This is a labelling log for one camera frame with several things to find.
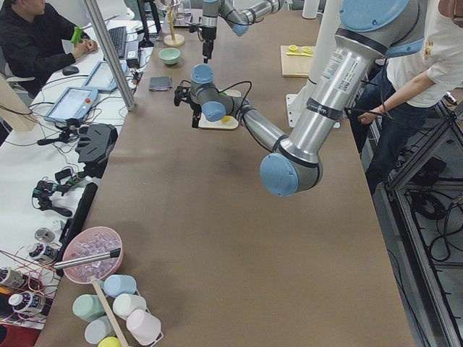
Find wooden mug tree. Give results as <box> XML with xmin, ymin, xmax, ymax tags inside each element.
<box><xmin>156</xmin><ymin>0</ymin><xmax>184</xmax><ymax>47</ymax></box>

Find beige rectangular tray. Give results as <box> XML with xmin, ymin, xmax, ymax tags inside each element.
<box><xmin>197</xmin><ymin>89</ymin><xmax>242</xmax><ymax>131</ymax></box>

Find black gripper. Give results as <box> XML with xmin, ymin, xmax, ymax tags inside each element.
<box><xmin>202</xmin><ymin>25</ymin><xmax>217</xmax><ymax>64</ymax></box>
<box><xmin>174</xmin><ymin>85</ymin><xmax>201</xmax><ymax>129</ymax></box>

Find yellow cup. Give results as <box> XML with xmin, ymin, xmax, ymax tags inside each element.
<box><xmin>98</xmin><ymin>336</ymin><xmax>122</xmax><ymax>347</ymax></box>

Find lower teach pendant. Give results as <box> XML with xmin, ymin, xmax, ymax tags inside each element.
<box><xmin>44</xmin><ymin>87</ymin><xmax>98</xmax><ymax>124</ymax></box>

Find black plastic bracket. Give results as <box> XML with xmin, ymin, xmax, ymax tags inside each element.
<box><xmin>75</xmin><ymin>124</ymin><xmax>118</xmax><ymax>179</ymax></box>

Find black computer mouse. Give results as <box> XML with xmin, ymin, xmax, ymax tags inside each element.
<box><xmin>61</xmin><ymin>66</ymin><xmax>80</xmax><ymax>76</ymax></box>

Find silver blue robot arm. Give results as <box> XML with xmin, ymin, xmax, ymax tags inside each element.
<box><xmin>174</xmin><ymin>1</ymin><xmax>428</xmax><ymax>197</ymax></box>
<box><xmin>199</xmin><ymin>0</ymin><xmax>284</xmax><ymax>64</ymax></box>

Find mint green cup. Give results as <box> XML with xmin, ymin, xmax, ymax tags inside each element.
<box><xmin>72</xmin><ymin>294</ymin><xmax>106</xmax><ymax>322</ymax></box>

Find teach pendant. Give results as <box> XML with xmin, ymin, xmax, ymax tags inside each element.
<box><xmin>44</xmin><ymin>87</ymin><xmax>98</xmax><ymax>124</ymax></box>
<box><xmin>82</xmin><ymin>61</ymin><xmax>116</xmax><ymax>93</ymax></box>

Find black keyboard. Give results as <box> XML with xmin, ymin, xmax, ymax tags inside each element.
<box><xmin>108</xmin><ymin>26</ymin><xmax>127</xmax><ymax>59</ymax></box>

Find white cup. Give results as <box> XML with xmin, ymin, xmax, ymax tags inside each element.
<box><xmin>112</xmin><ymin>294</ymin><xmax>147</xmax><ymax>320</ymax></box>

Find mint green bowl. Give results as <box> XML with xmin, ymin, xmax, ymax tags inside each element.
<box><xmin>158</xmin><ymin>47</ymin><xmax>181</xmax><ymax>65</ymax></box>

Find wooden cutting board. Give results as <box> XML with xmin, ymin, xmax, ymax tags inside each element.
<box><xmin>280</xmin><ymin>45</ymin><xmax>315</xmax><ymax>78</ymax></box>

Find blue cup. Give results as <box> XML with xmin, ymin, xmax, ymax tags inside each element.
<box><xmin>103</xmin><ymin>274</ymin><xmax>137</xmax><ymax>298</ymax></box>

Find grey folded cloth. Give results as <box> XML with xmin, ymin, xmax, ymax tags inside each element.
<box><xmin>148</xmin><ymin>76</ymin><xmax>172</xmax><ymax>92</ymax></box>

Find person in white shirt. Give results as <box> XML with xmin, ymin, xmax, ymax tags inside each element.
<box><xmin>349</xmin><ymin>0</ymin><xmax>462</xmax><ymax>193</ymax></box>

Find pink cup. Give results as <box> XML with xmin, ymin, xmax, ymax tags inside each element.
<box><xmin>126</xmin><ymin>309</ymin><xmax>162</xmax><ymax>346</ymax></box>

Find seated person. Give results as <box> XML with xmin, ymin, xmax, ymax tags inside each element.
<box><xmin>1</xmin><ymin>1</ymin><xmax>98</xmax><ymax>97</ymax></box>

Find pink bowl with ice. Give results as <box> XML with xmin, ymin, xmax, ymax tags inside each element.
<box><xmin>62</xmin><ymin>226</ymin><xmax>124</xmax><ymax>284</ymax></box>

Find aluminium frame post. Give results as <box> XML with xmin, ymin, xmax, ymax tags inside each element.
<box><xmin>82</xmin><ymin>0</ymin><xmax>136</xmax><ymax>111</ymax></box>

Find upper teach pendant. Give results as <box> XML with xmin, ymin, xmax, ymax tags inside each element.
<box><xmin>82</xmin><ymin>61</ymin><xmax>116</xmax><ymax>93</ymax></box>

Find grey cup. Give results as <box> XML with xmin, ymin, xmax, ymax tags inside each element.
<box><xmin>84</xmin><ymin>316</ymin><xmax>116</xmax><ymax>345</ymax></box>

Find wooden cup rack handle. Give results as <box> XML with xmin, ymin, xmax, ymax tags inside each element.
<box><xmin>90</xmin><ymin>276</ymin><xmax>129</xmax><ymax>347</ymax></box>

